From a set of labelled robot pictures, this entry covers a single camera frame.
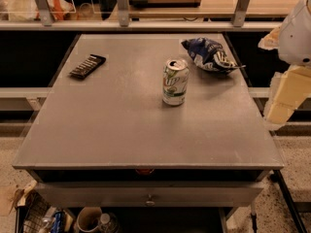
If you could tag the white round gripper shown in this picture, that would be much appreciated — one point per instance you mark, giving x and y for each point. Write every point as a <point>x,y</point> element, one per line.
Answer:
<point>296,39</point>

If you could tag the green white 7up can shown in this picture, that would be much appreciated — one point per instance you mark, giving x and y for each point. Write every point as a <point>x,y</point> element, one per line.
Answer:
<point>175,81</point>

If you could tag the black rxbar chocolate bar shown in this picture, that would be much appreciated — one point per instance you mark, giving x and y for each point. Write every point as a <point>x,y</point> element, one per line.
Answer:
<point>84,69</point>

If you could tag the blue crumpled chip bag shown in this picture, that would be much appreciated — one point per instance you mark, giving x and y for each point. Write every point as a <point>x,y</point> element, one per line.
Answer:
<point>209,55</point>

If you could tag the grey drawer with knob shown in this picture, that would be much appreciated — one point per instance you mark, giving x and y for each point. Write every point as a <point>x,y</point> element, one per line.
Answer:
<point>74,195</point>

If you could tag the clear plastic bottle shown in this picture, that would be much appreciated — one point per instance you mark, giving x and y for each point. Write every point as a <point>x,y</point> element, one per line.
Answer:
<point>108,223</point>

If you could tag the brown paper cup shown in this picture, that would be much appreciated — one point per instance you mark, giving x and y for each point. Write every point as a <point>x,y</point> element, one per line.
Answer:
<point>88,218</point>

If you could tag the orange white plastic bag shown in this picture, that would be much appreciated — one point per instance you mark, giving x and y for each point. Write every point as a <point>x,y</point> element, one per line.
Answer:
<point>27,10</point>

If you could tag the grey metal bracket right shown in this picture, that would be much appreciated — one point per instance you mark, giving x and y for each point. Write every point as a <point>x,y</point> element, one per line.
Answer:
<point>240,11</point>

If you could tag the grey metal bracket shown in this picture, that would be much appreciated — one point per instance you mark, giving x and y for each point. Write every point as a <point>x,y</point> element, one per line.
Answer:
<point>123,13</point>
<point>44,12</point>
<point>240,11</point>

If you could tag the grey metal bracket middle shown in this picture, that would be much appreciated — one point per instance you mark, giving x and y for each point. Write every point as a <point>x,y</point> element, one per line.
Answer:
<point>123,13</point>

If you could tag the grey metal bracket left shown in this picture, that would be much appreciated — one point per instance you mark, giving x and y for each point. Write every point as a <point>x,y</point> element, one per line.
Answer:
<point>44,12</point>

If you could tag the wire mesh basket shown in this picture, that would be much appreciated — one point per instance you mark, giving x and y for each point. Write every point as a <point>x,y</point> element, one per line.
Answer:
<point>30,213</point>

